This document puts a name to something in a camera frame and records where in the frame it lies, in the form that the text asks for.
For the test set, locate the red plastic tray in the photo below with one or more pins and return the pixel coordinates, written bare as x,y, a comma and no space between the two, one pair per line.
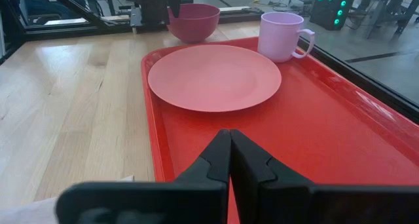
311,135

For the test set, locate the magenta plastic bowl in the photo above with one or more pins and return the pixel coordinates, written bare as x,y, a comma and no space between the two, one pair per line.
196,26

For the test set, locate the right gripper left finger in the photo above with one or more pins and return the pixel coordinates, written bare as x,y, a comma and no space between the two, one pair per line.
163,201

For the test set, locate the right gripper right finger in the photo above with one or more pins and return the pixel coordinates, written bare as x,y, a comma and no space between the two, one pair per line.
294,201

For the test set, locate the salmon pink round plate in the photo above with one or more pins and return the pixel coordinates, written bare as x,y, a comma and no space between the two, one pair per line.
212,80

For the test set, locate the grey metal workbench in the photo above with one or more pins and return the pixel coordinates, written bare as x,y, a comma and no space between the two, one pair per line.
386,1

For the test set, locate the lilac plastic mug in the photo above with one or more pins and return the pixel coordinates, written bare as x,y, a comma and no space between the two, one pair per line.
278,37

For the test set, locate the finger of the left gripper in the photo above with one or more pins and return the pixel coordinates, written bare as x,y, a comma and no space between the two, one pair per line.
175,1

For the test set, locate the black computer with green lights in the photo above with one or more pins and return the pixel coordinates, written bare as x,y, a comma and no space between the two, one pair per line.
327,11

